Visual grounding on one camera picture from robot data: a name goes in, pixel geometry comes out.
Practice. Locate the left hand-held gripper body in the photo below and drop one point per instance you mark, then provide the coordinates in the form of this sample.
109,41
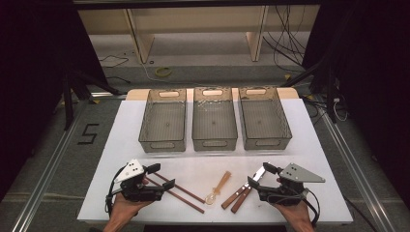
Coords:
141,190

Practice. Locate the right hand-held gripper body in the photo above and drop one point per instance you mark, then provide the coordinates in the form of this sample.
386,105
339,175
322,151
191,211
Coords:
290,190

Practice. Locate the brown wooden chopstick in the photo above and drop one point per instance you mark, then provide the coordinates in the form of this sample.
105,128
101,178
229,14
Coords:
190,193
190,205

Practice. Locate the smoky transparent plastic bin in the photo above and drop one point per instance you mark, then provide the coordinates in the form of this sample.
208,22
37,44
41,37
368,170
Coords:
164,124
214,124
264,122

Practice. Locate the person's right hand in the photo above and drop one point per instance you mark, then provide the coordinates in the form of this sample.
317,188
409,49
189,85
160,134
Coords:
295,212

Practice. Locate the person's left hand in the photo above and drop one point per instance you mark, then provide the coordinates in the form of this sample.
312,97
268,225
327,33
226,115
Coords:
124,208

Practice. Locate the black metal stand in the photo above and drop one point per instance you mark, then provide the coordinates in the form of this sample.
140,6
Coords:
330,96
68,103

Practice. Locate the yellow tape roll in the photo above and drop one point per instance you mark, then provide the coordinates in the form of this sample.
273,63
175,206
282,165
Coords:
163,71

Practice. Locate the black curtain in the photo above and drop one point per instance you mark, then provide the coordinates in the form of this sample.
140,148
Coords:
370,80
32,80

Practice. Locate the metal floor rail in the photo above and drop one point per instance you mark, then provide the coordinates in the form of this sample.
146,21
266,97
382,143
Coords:
48,170
361,170

